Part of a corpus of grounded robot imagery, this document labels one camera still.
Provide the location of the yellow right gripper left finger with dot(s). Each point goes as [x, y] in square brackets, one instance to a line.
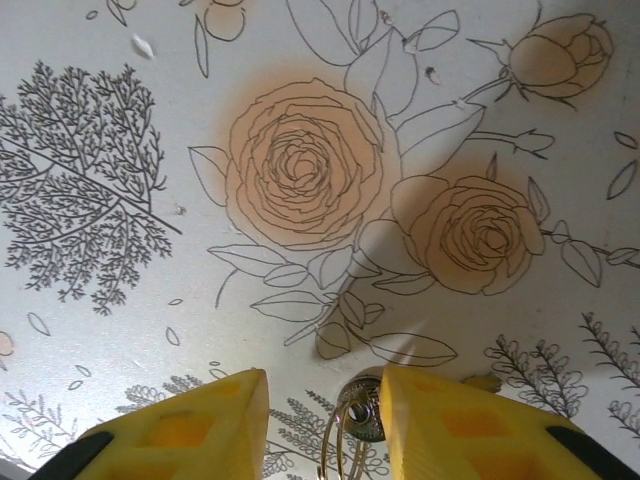
[200, 425]

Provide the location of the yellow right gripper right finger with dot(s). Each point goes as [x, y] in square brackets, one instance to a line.
[475, 435]

